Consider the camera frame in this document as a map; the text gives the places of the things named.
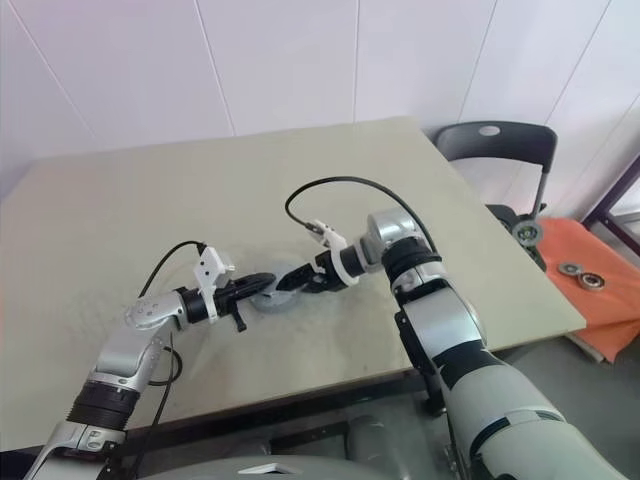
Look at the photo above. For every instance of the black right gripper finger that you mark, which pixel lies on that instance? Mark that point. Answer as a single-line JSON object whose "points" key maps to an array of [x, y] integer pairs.
{"points": [[300, 276], [300, 288]]}

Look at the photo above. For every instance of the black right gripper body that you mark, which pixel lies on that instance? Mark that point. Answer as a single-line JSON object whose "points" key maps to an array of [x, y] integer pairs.
{"points": [[327, 275]]}

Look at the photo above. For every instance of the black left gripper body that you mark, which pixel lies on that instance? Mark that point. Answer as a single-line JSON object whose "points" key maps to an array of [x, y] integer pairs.
{"points": [[226, 297]]}

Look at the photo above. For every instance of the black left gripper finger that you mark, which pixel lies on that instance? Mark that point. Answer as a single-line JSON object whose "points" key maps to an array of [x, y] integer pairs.
{"points": [[257, 282], [255, 295]]}

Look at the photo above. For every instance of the silver motor stator copper windings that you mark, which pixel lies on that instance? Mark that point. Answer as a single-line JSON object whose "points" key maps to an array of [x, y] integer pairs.
{"points": [[275, 307]]}

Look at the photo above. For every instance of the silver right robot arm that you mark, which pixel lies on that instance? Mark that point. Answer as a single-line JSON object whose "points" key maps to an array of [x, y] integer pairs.
{"points": [[450, 320]]}

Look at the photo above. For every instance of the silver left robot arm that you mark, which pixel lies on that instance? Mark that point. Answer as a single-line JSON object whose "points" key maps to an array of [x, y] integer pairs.
{"points": [[125, 350]]}

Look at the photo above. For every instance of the round part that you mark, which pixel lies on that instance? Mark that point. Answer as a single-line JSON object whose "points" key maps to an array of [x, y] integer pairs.
{"points": [[528, 235]]}

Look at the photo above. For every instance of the black folding chair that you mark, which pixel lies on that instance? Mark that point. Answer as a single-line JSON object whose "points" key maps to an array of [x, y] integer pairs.
{"points": [[500, 145]]}

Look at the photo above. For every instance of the white flat board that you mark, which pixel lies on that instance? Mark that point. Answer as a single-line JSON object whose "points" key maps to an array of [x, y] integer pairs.
{"points": [[585, 346]]}

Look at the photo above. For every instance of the orange cloth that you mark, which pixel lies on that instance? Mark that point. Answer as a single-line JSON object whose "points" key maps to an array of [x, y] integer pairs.
{"points": [[615, 315]]}

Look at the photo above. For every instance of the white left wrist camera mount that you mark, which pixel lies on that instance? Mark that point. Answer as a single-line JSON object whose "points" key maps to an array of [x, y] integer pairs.
{"points": [[207, 265]]}

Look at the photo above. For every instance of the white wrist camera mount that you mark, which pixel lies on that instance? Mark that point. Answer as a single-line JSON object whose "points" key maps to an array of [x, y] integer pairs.
{"points": [[332, 235], [207, 265]]}

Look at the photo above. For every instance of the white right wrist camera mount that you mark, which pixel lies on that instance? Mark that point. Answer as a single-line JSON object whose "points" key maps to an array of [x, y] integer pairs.
{"points": [[332, 235]]}

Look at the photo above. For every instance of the black table frame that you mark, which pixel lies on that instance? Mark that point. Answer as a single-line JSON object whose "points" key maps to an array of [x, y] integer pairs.
{"points": [[300, 400]]}

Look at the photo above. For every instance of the dark metal door frame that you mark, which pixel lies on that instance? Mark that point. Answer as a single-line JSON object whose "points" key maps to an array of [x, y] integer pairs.
{"points": [[605, 202]]}

